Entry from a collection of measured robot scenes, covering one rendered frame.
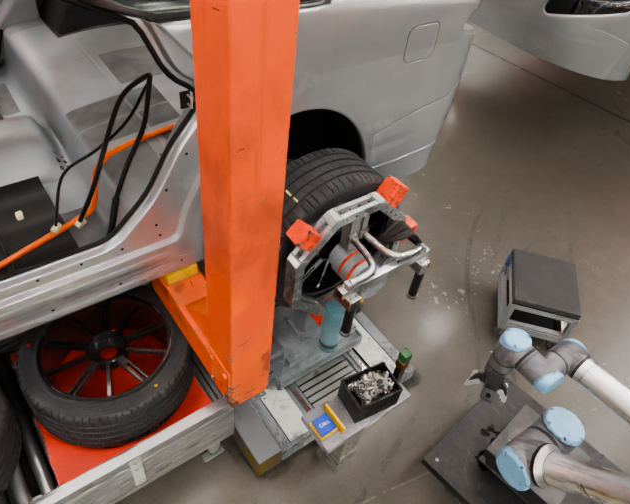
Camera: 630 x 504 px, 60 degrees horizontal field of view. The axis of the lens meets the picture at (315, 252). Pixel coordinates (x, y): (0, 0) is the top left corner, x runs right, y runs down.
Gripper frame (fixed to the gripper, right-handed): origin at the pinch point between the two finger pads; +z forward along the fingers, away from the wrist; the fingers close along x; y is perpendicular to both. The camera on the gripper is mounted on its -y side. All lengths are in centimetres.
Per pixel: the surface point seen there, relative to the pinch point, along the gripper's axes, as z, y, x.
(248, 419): 47, -33, 83
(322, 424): 13, -34, 49
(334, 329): -3, -4, 60
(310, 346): 41, 9, 75
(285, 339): 40, 7, 87
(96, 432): 16, -76, 121
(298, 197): -50, 10, 86
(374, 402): 5.4, -20.0, 34.6
